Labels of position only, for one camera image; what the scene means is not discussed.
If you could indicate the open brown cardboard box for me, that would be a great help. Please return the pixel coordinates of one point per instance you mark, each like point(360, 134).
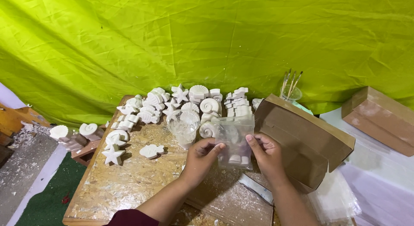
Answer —
point(300, 145)

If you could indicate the group of white plaster figures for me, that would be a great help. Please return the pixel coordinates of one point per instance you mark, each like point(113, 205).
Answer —
point(207, 106)

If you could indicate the dark green floor mat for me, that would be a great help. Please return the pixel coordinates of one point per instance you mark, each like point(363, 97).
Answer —
point(48, 200)

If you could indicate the pale green sheet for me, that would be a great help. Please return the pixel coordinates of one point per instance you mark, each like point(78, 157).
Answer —
point(303, 108)

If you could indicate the green cloth backdrop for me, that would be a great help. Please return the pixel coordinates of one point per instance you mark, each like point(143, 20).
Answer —
point(207, 41)

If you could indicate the white flat packet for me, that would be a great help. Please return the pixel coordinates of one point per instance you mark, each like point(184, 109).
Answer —
point(257, 188)

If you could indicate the person's right hand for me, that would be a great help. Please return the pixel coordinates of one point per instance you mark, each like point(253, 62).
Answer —
point(268, 158)

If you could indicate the white plaster pieces in bag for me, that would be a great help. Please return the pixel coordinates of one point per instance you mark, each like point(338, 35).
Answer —
point(235, 159)

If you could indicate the orange wooden furniture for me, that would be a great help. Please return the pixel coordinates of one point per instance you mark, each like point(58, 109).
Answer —
point(16, 121)

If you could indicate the stack of clear plastic sheets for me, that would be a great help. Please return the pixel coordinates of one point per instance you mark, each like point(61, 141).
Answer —
point(333, 200)

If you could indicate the small red object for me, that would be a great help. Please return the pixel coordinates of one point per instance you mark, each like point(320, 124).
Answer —
point(65, 198)

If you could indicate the maroon sleeve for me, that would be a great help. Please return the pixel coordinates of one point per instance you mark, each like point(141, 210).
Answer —
point(132, 218)

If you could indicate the person's left hand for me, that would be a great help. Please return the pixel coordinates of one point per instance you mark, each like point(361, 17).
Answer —
point(199, 161)

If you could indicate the white spiral plaster block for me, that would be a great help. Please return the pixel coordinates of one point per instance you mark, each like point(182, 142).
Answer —
point(90, 130)

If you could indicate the small wooden stool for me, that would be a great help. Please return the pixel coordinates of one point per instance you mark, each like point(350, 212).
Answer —
point(82, 151)

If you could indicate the clear glass jar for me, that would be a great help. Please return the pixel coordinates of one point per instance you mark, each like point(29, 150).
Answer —
point(291, 96)

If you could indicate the white table cover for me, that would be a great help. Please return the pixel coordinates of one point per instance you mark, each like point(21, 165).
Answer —
point(378, 180)

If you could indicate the clear plastic bag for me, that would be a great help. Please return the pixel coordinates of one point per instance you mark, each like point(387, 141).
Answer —
point(233, 129)

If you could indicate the thin paint brush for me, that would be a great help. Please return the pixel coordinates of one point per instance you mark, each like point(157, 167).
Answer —
point(292, 82)
point(284, 79)
point(287, 78)
point(297, 79)

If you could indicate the closed brown cardboard box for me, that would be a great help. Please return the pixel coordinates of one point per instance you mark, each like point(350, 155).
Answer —
point(381, 119)

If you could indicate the white scallop plaster block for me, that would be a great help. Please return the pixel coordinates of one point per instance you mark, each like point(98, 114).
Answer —
point(60, 132)

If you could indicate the clear plastic cup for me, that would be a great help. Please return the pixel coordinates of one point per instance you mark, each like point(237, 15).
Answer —
point(183, 127)

